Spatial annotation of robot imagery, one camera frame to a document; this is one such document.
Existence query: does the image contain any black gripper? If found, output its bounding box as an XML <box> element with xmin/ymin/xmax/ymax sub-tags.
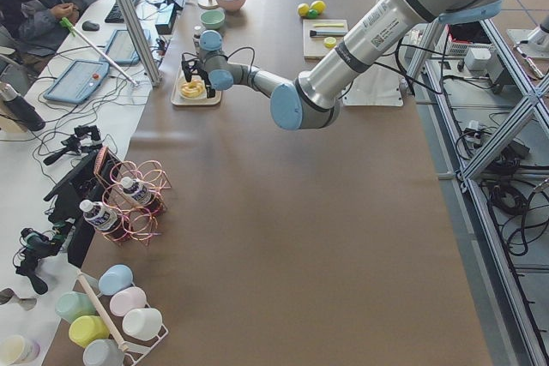
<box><xmin>197</xmin><ymin>60</ymin><xmax>216</xmax><ymax>99</ymax></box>

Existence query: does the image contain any glazed twisted donut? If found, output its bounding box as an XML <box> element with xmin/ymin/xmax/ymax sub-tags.
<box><xmin>179</xmin><ymin>77</ymin><xmax>207</xmax><ymax>99</ymax></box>

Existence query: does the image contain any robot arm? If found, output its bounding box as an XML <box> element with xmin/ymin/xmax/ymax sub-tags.
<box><xmin>197</xmin><ymin>0</ymin><xmax>502</xmax><ymax>130</ymax></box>

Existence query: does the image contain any cream rabbit tray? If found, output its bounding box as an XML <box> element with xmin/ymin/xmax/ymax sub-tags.
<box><xmin>171</xmin><ymin>67</ymin><xmax>222</xmax><ymax>106</ymax></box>

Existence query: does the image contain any dark tea bottle upright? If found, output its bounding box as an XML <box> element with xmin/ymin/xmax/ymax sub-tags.
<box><xmin>192</xmin><ymin>25</ymin><xmax>203</xmax><ymax>54</ymax></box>

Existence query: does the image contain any mint green bowl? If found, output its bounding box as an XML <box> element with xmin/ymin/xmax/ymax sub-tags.
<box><xmin>200</xmin><ymin>9</ymin><xmax>226</xmax><ymax>30</ymax></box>

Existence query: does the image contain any blue teach pendant far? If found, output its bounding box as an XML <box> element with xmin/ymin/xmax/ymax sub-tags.
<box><xmin>104</xmin><ymin>29</ymin><xmax>140</xmax><ymax>66</ymax></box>

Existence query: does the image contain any blue teach pendant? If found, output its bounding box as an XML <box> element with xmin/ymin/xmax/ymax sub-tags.
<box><xmin>104</xmin><ymin>29</ymin><xmax>140</xmax><ymax>66</ymax></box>
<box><xmin>43</xmin><ymin>59</ymin><xmax>110</xmax><ymax>105</ymax></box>

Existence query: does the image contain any wooden cutting board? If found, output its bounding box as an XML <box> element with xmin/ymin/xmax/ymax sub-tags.
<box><xmin>302</xmin><ymin>19</ymin><xmax>349</xmax><ymax>59</ymax></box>

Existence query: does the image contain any bottle in rack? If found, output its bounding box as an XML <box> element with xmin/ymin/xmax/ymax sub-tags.
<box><xmin>79</xmin><ymin>199</ymin><xmax>129</xmax><ymax>242</ymax></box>
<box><xmin>120</xmin><ymin>177</ymin><xmax>160</xmax><ymax>213</ymax></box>

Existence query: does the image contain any black keyboard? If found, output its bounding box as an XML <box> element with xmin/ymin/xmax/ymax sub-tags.
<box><xmin>104</xmin><ymin>0</ymin><xmax>148</xmax><ymax>24</ymax></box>

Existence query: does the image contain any yellow lemon lower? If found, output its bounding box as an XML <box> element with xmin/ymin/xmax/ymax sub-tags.
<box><xmin>297</xmin><ymin>3</ymin><xmax>310</xmax><ymax>17</ymax></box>

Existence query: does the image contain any yellow lemon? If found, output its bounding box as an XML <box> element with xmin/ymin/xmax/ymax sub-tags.
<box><xmin>310</xmin><ymin>0</ymin><xmax>326</xmax><ymax>15</ymax></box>
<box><xmin>297</xmin><ymin>3</ymin><xmax>310</xmax><ymax>17</ymax></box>

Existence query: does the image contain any yellow plastic knife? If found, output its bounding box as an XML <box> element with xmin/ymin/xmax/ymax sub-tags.
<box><xmin>313</xmin><ymin>22</ymin><xmax>346</xmax><ymax>28</ymax></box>

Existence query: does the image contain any green lime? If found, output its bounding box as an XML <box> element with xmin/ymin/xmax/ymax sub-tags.
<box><xmin>307</xmin><ymin>9</ymin><xmax>319</xmax><ymax>19</ymax></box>

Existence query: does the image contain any blue teach pendant near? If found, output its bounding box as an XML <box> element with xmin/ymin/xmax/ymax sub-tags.
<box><xmin>43</xmin><ymin>59</ymin><xmax>110</xmax><ymax>105</ymax></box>

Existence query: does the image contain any yellow lemon upper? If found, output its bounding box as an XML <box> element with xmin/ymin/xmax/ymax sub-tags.
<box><xmin>310</xmin><ymin>0</ymin><xmax>326</xmax><ymax>15</ymax></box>

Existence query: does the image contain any black computer mouse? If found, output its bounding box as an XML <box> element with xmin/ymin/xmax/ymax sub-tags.
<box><xmin>81</xmin><ymin>21</ymin><xmax>100</xmax><ymax>32</ymax></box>

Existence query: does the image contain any black tablet stand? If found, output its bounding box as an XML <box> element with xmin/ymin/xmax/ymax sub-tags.
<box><xmin>44</xmin><ymin>150</ymin><xmax>104</xmax><ymax>268</ymax></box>

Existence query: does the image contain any black thermos bottle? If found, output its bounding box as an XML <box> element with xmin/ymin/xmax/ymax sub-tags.
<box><xmin>1</xmin><ymin>82</ymin><xmax>45</xmax><ymax>131</ymax></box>

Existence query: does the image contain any blue cup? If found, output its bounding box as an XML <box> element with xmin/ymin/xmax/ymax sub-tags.
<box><xmin>99</xmin><ymin>264</ymin><xmax>133</xmax><ymax>296</ymax></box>

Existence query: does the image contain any pink cup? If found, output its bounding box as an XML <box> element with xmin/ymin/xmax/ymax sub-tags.
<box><xmin>109</xmin><ymin>286</ymin><xmax>147</xmax><ymax>317</ymax></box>

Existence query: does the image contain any white cup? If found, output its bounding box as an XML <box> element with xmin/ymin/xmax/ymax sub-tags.
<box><xmin>122</xmin><ymin>308</ymin><xmax>163</xmax><ymax>341</ymax></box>

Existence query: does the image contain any mint cup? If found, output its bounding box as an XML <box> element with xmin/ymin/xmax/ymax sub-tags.
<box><xmin>55</xmin><ymin>291</ymin><xmax>96</xmax><ymax>324</ymax></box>

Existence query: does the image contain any yellow cup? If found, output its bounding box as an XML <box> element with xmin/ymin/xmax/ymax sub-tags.
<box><xmin>69</xmin><ymin>315</ymin><xmax>110</xmax><ymax>348</ymax></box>

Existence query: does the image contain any grey cup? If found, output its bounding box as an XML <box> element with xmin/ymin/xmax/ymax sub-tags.
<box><xmin>82</xmin><ymin>339</ymin><xmax>124</xmax><ymax>366</ymax></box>

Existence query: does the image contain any copper wire bottle rack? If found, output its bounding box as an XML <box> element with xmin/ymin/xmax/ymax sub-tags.
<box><xmin>94</xmin><ymin>147</ymin><xmax>172</xmax><ymax>245</ymax></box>

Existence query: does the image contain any black camera tripod far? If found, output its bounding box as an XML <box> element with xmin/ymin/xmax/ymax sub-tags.
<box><xmin>43</xmin><ymin>125</ymin><xmax>103</xmax><ymax>165</ymax></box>

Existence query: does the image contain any black camera tripod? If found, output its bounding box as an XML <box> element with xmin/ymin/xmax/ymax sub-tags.
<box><xmin>15</xmin><ymin>225</ymin><xmax>70</xmax><ymax>295</ymax></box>
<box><xmin>43</xmin><ymin>125</ymin><xmax>103</xmax><ymax>165</ymax></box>

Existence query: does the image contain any aluminium frame post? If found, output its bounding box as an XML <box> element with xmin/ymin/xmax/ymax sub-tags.
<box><xmin>115</xmin><ymin>0</ymin><xmax>161</xmax><ymax>87</ymax></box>

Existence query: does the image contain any black camera tripod near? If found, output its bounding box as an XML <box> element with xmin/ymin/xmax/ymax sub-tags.
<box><xmin>15</xmin><ymin>225</ymin><xmax>70</xmax><ymax>295</ymax></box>

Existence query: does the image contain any wooden rod handle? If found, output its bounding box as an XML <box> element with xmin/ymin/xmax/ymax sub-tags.
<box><xmin>76</xmin><ymin>269</ymin><xmax>129</xmax><ymax>352</ymax></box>

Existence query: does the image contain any white wire cup rack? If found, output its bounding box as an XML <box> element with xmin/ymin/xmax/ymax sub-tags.
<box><xmin>76</xmin><ymin>272</ymin><xmax>169</xmax><ymax>365</ymax></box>

